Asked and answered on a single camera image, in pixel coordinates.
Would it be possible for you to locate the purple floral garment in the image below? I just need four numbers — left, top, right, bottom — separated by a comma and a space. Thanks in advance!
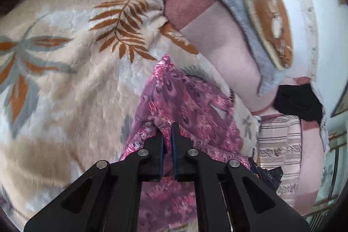
121, 55, 251, 232

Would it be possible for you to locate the striped beige cushion cover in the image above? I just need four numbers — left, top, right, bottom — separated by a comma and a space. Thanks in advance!
256, 115, 302, 208

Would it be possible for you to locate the leaf print fleece blanket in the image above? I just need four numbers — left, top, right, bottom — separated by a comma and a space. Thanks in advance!
0, 0, 261, 227

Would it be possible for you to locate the round brown bear mat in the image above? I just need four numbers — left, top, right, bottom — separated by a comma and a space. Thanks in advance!
241, 0, 294, 71

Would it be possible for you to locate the brass metal rack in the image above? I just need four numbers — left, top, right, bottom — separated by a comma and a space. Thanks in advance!
304, 131, 347, 225

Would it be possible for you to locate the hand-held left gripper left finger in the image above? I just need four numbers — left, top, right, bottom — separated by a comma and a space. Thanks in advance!
24, 129, 165, 232

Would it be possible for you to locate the black cloth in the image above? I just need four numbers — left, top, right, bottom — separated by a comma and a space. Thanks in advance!
273, 83, 324, 122

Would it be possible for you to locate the framed picture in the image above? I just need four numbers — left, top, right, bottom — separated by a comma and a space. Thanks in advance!
330, 84, 348, 118

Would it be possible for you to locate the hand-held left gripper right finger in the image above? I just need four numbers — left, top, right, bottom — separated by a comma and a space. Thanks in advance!
171, 122, 310, 232

